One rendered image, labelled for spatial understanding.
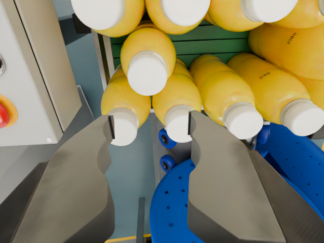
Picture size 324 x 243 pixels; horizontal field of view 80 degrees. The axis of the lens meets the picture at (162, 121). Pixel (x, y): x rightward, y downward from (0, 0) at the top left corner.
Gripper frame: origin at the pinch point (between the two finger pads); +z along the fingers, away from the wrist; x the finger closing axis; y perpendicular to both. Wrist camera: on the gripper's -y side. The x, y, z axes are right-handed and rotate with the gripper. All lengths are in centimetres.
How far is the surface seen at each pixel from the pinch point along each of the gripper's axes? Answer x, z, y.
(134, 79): -1.6, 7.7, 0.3
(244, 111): 10.1, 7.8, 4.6
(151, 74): 0.0, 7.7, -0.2
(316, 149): 65, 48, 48
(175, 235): 2.2, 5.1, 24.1
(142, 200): -19, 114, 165
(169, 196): 1.9, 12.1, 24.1
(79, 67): -49, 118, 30
